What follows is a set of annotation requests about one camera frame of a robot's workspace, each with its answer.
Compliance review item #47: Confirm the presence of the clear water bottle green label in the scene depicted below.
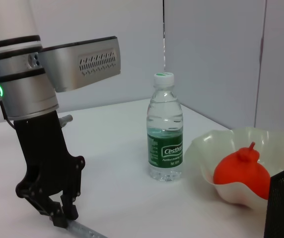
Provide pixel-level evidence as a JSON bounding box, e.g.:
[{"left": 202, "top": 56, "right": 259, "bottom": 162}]
[{"left": 146, "top": 72, "right": 184, "bottom": 182}]

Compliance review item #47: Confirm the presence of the orange fruit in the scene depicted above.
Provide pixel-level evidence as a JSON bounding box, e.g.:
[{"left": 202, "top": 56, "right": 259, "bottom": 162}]
[{"left": 213, "top": 141, "right": 272, "bottom": 200}]

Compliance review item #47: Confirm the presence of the left wrist cable with connector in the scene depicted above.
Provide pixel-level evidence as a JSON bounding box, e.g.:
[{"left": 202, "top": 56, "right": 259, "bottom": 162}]
[{"left": 0, "top": 84, "right": 73, "bottom": 129}]

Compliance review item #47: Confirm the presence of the silver grey pen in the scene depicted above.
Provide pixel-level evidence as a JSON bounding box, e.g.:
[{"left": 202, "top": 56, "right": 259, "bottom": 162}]
[{"left": 66, "top": 219, "right": 108, "bottom": 238}]

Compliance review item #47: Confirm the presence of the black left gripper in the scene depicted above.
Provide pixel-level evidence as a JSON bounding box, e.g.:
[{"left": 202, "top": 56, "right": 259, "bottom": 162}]
[{"left": 14, "top": 110, "right": 86, "bottom": 229}]

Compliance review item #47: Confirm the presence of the pale green wavy glass bowl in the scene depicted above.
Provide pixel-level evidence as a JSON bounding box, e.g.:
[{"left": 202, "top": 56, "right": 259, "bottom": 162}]
[{"left": 183, "top": 126, "right": 284, "bottom": 211}]

